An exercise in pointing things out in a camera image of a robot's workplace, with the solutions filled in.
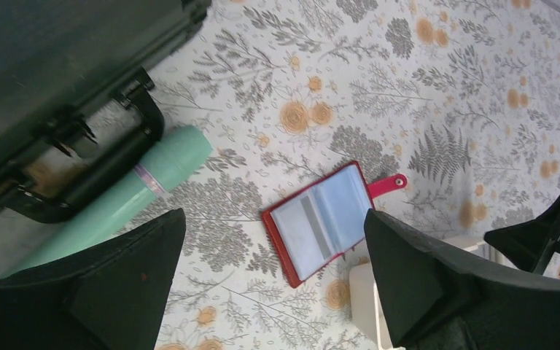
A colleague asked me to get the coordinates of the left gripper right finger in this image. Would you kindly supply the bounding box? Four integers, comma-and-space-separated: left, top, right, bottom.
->
364, 209, 560, 349

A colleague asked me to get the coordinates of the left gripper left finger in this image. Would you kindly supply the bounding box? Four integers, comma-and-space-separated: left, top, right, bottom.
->
0, 209, 186, 349

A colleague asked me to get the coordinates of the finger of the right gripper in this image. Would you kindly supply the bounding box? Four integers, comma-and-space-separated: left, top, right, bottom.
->
483, 196, 560, 274

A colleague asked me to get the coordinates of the red card holder wallet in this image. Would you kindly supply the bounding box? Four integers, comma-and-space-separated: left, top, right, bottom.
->
260, 160, 408, 288

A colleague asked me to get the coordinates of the white plastic tray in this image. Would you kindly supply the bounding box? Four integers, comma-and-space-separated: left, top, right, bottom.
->
349, 236, 499, 349

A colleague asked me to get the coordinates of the floral table mat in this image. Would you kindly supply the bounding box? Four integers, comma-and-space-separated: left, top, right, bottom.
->
125, 1, 560, 349

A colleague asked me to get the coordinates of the mint green tube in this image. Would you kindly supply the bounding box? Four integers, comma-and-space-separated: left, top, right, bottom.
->
0, 125, 212, 278

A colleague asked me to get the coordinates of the black hard case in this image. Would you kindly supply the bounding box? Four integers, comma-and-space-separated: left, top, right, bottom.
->
0, 1, 211, 223

